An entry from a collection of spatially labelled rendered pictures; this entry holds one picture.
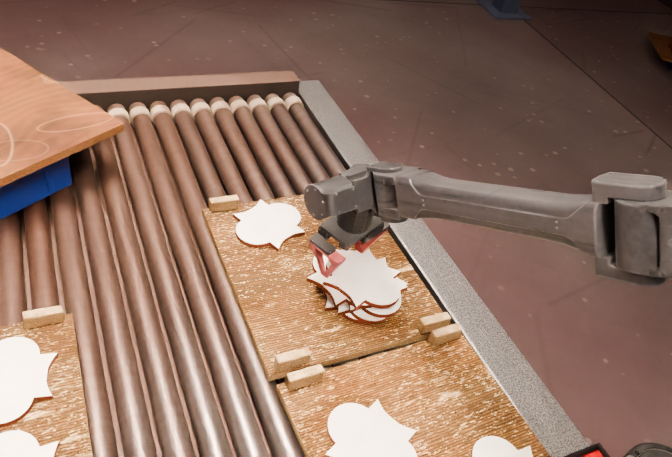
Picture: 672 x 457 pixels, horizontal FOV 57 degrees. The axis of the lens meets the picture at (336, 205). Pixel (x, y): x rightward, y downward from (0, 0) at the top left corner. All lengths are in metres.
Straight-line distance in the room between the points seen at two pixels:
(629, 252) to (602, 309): 2.14
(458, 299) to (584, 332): 1.51
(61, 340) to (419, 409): 0.56
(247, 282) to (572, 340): 1.74
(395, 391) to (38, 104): 0.89
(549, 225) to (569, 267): 2.21
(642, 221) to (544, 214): 0.11
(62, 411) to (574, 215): 0.73
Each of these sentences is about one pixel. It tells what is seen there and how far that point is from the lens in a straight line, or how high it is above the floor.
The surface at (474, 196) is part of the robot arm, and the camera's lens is 0.80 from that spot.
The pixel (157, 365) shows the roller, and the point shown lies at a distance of 1.04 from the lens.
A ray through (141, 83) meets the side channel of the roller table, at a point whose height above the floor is 0.95.
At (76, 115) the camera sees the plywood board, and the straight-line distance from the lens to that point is 1.35.
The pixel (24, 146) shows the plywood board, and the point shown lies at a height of 1.04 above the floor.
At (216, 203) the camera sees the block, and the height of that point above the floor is 0.96.
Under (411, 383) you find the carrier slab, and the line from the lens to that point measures 1.05.
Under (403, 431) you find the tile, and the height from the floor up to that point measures 0.95.
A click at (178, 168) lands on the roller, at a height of 0.92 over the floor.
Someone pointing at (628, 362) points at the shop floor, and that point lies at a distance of 2.70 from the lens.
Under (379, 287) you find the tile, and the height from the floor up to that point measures 0.99.
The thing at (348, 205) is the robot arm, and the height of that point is 1.18.
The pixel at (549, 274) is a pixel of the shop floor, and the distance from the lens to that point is 2.86.
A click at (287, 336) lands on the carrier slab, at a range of 1.06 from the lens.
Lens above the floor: 1.76
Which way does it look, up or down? 39 degrees down
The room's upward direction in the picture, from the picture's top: 12 degrees clockwise
